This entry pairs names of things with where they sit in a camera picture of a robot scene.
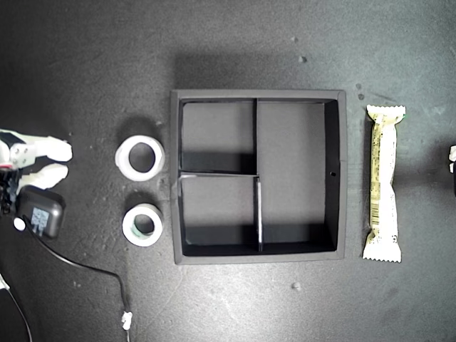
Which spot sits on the small white tape roll green core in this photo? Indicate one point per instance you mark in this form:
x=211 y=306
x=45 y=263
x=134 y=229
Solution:
x=129 y=228

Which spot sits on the large white tape roll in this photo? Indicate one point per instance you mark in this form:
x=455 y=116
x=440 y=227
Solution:
x=123 y=158

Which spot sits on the black tray with wells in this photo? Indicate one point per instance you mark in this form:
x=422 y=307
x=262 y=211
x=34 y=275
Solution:
x=292 y=160

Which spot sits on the snack bar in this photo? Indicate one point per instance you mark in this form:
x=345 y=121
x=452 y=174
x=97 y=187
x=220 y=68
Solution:
x=384 y=171

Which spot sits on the small black camera box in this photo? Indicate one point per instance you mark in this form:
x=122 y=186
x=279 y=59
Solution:
x=42 y=210
x=454 y=185

